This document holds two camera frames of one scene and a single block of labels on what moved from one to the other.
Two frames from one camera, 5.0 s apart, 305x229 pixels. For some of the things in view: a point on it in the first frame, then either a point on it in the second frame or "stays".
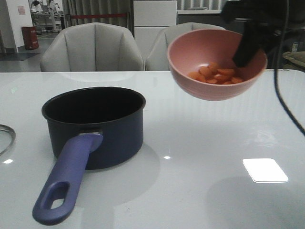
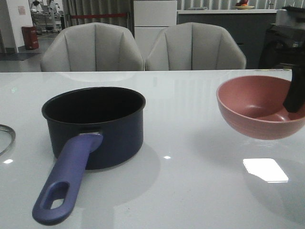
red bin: [30, 38] stays
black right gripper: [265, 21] to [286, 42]
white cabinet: [150, 17] stays
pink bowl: [201, 62] to [253, 106]
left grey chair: [94, 46] stays
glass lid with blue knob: [7, 137] stays
